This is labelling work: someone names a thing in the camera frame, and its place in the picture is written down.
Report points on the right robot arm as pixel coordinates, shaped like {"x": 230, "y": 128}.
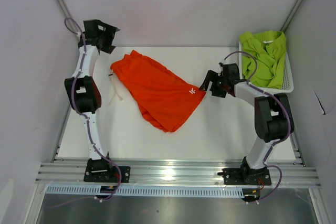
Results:
{"x": 272, "y": 120}

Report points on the aluminium front rail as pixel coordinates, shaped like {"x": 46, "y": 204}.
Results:
{"x": 176, "y": 173}

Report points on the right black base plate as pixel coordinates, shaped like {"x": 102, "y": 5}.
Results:
{"x": 245, "y": 176}

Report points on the right aluminium corner post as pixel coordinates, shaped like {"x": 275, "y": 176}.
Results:
{"x": 299, "y": 1}

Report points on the left aluminium corner post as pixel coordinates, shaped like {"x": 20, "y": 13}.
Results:
{"x": 60, "y": 3}

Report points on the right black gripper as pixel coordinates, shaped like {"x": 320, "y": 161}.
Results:
{"x": 211, "y": 76}

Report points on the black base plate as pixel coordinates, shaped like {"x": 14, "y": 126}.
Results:
{"x": 101, "y": 171}
{"x": 245, "y": 176}

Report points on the green shorts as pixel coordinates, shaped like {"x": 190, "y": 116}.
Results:
{"x": 266, "y": 68}

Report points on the aluminium corner post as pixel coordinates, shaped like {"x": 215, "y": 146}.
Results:
{"x": 299, "y": 1}
{"x": 60, "y": 3}

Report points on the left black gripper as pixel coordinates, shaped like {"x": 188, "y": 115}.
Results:
{"x": 109, "y": 32}

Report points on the orange shorts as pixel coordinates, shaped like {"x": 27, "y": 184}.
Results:
{"x": 164, "y": 99}

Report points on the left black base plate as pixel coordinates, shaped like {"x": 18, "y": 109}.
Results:
{"x": 101, "y": 171}

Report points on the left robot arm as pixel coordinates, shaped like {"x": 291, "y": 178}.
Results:
{"x": 84, "y": 96}

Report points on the white slotted cable duct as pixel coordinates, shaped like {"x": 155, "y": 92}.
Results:
{"x": 152, "y": 191}

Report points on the white plastic basket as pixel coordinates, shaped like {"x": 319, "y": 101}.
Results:
{"x": 287, "y": 85}

